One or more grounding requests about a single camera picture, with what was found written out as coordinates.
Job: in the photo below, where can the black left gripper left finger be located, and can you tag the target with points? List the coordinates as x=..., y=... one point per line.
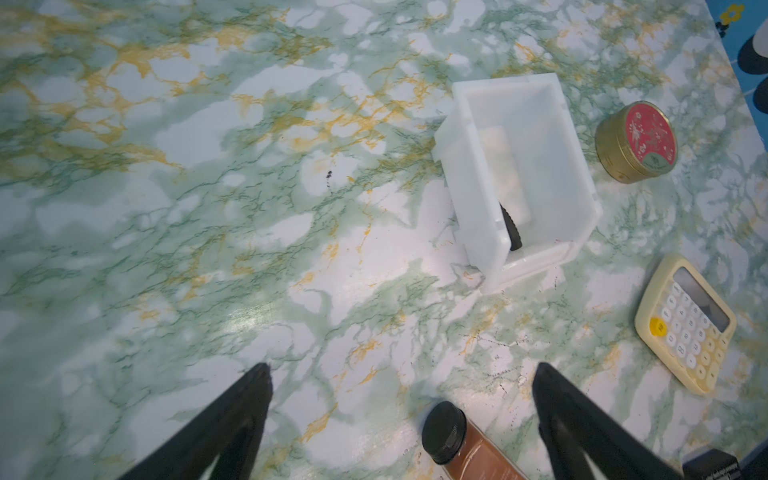
x=226, y=435

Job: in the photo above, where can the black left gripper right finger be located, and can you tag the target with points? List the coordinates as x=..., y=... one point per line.
x=578, y=435

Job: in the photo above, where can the white plastic bin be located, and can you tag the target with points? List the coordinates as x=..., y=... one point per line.
x=512, y=142

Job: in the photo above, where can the brown spice jar black lid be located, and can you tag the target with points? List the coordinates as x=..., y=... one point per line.
x=454, y=442

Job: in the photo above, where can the black board yellow connectors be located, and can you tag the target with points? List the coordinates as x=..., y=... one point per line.
x=714, y=464

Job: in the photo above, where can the yellow calculator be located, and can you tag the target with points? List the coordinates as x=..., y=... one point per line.
x=685, y=323

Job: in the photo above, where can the red gold round tin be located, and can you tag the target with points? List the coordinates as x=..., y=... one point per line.
x=636, y=143

